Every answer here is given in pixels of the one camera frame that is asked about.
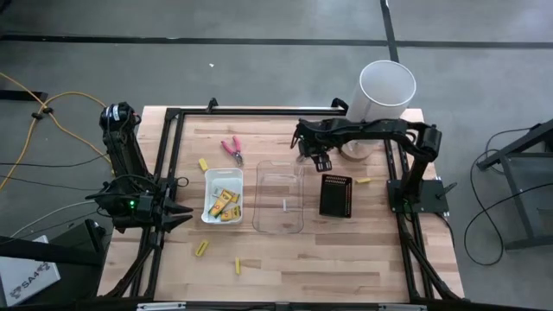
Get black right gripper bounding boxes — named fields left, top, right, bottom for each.
left=295, top=123, right=334, bottom=173

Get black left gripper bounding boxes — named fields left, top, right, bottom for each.
left=143, top=192, right=194, bottom=233

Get black slotted plastic basket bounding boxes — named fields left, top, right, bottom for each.
left=318, top=174, right=353, bottom=219

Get pink-handled pliers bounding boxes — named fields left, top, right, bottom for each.
left=220, top=135, right=245, bottom=168

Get white plastic bin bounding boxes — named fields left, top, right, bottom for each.
left=200, top=168, right=245, bottom=225

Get clear plastic bin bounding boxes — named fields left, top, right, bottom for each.
left=251, top=160, right=305, bottom=236

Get black equipment stand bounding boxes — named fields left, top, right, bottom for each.
left=0, top=218, right=107, bottom=267

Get white printed cardboard box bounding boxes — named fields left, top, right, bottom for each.
left=0, top=235, right=61, bottom=308

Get black floor bar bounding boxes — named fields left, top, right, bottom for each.
left=0, top=89, right=48, bottom=103

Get black metal side table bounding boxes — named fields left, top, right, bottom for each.
left=477, top=118, right=553, bottom=251

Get black aluminium table frame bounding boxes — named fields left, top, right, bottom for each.
left=101, top=105, right=466, bottom=303

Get silver metal bracket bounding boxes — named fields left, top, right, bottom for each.
left=378, top=303, right=428, bottom=311
left=136, top=301, right=187, bottom=311

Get white floor cable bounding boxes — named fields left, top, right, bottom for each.
left=10, top=198, right=109, bottom=238

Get yellow extension cord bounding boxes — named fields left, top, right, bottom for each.
left=0, top=72, right=109, bottom=165

